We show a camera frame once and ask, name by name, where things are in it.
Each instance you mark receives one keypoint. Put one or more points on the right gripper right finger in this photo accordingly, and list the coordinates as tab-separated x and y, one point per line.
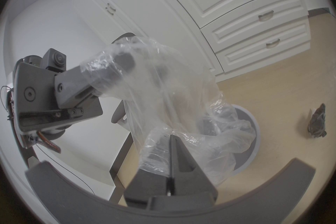
189	178

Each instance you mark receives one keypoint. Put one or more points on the black plastic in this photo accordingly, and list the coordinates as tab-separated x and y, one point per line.
317	123

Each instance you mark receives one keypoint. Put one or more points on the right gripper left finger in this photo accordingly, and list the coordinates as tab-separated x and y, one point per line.
154	183

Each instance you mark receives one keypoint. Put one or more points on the white chair dark grey cushions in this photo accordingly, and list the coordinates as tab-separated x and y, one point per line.
118	112

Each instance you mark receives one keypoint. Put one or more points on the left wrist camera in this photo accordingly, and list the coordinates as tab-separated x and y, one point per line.
53	59

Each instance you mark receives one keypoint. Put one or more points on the clear plastic bag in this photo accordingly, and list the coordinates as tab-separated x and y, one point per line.
183	81

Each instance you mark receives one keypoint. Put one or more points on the white trash bin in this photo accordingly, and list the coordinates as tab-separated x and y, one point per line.
257	136

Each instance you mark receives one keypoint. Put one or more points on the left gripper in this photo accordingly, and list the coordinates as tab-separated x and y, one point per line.
34	102

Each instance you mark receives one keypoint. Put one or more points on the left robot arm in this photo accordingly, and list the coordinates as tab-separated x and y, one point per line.
53	133

